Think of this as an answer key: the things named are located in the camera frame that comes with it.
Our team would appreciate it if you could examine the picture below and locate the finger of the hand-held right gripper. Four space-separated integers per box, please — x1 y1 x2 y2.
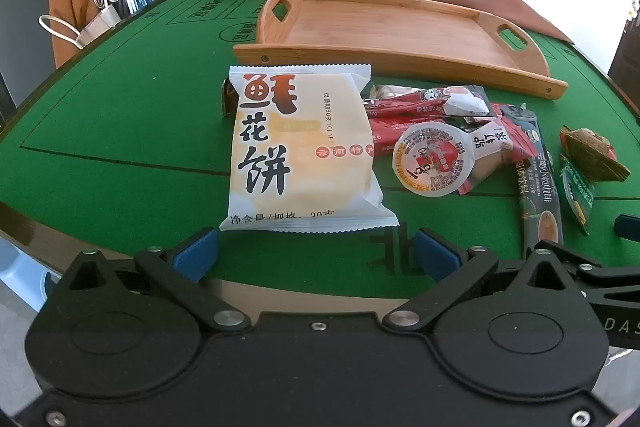
614 214 640 239
544 239 640 308

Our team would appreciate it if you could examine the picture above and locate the white flower cake packet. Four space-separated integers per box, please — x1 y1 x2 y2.
219 64 400 234

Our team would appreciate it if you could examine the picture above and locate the large jelly cup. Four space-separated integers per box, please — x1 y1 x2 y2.
392 119 476 198

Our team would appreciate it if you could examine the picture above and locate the dark coffee stick packet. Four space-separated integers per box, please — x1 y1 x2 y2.
500 104 566 260

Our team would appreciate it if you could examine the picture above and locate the clear beige snack packet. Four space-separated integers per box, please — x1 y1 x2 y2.
372 84 403 102

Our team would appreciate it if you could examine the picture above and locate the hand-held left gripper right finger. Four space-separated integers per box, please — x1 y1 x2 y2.
383 228 577 334

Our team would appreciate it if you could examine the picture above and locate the red coffee stick dark end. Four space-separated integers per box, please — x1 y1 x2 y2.
362 84 491 118

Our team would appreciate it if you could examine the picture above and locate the brown red snack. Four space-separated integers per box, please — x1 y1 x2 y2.
559 125 632 182

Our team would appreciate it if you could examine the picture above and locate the dark wooden cabinet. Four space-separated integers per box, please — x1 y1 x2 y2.
607 19 640 100

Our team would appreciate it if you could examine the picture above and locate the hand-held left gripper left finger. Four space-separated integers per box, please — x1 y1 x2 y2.
62 228 252 334

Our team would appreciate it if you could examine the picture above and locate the green pea packet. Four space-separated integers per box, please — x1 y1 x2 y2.
557 154 598 237

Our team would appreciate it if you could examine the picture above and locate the light blue plastic stool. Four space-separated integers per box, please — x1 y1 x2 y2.
0 234 53 314

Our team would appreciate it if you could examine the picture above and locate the wooden tray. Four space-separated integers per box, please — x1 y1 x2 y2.
233 0 570 100

